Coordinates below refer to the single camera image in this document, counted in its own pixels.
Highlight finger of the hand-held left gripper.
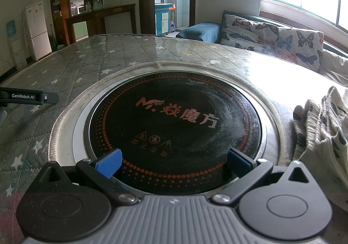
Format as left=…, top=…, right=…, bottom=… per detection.
left=43, top=93, right=59, bottom=105

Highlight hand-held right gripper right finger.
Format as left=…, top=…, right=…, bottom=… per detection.
left=211, top=148, right=320, bottom=205

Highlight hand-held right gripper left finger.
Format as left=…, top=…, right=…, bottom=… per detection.
left=26, top=148, right=139, bottom=205

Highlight white spotted clothes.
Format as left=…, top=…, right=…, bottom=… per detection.
left=292, top=86, right=348, bottom=208

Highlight water dispenser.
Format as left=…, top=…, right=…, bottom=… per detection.
left=6, top=19, right=28, bottom=71

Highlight green mop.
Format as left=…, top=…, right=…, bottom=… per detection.
left=50, top=24, right=66, bottom=50

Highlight grey quilted star table cover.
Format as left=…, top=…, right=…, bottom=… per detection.
left=0, top=34, right=348, bottom=244

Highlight white refrigerator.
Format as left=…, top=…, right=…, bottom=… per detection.
left=25, top=1, right=53, bottom=62

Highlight round black induction cooktop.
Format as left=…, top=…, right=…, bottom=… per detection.
left=73, top=69, right=273, bottom=196

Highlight dark wooden counter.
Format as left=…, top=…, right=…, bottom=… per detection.
left=64, top=4, right=136, bottom=45

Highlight wooden shelf unit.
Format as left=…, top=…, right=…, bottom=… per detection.
left=49, top=0, right=103, bottom=46

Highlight butterfly print cushion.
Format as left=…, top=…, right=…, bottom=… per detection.
left=220, top=14, right=325, bottom=72

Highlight white pillow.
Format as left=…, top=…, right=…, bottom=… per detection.
left=318, top=49, right=348, bottom=87

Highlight blue cabinet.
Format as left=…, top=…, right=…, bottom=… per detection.
left=154, top=3, right=174, bottom=35

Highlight blue cushion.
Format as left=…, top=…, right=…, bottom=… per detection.
left=175, top=22, right=222, bottom=44

